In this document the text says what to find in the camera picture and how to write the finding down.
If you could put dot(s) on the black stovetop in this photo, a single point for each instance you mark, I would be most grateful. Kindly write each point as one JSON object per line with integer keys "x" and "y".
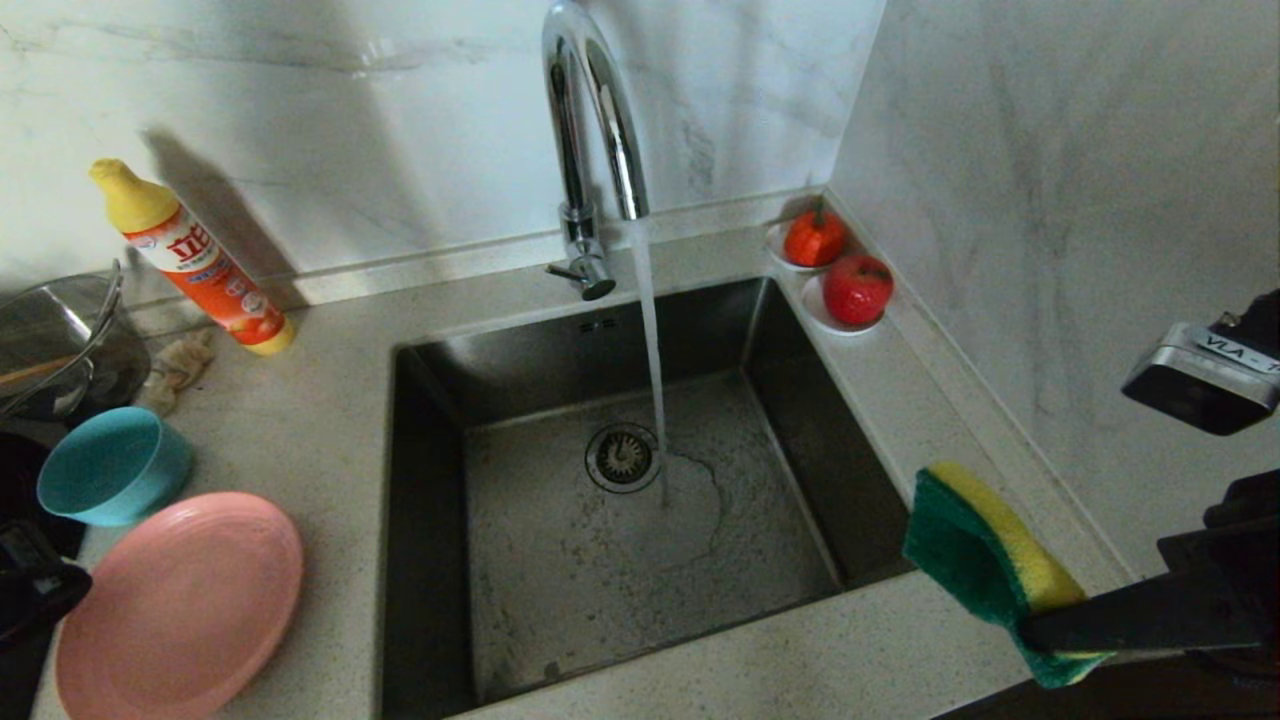
{"x": 20, "y": 480}

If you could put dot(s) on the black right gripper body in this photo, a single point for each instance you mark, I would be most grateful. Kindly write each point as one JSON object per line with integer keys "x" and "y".
{"x": 1240, "y": 550}

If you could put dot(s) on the red tomato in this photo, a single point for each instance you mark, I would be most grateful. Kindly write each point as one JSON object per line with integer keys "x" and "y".
{"x": 813, "y": 240}

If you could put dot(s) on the round sink drain strainer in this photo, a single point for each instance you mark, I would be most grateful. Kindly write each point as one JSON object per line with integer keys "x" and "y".
{"x": 620, "y": 458}

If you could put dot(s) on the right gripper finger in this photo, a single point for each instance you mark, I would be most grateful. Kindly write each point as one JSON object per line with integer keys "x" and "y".
{"x": 1130, "y": 615}

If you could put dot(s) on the crumpled white cloth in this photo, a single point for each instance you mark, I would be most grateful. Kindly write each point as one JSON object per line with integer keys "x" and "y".
{"x": 180, "y": 370}

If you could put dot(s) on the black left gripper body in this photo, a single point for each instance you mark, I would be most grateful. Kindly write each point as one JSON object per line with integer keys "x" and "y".
{"x": 35, "y": 585}

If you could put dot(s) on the orange dish soap bottle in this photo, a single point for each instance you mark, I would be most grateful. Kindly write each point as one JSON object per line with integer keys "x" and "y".
{"x": 215, "y": 285}

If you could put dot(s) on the chrome gooseneck faucet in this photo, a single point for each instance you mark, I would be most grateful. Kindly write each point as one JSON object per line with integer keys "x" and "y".
{"x": 570, "y": 150}

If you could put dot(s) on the red apple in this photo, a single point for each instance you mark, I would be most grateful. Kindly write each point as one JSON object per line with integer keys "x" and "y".
{"x": 858, "y": 290}

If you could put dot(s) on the yellow green sponge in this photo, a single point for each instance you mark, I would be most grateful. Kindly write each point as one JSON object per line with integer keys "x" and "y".
{"x": 970, "y": 550}

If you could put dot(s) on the teal bowl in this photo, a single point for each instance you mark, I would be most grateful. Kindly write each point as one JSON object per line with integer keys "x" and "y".
{"x": 100, "y": 470}

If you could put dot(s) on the stainless steel sink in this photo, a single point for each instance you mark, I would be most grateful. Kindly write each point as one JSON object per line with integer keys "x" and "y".
{"x": 540, "y": 600}

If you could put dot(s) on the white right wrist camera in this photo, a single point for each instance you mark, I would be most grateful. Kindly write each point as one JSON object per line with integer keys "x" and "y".
{"x": 1200, "y": 380}

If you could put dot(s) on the pink plate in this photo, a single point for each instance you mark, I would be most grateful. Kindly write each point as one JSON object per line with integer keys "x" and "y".
{"x": 180, "y": 610}

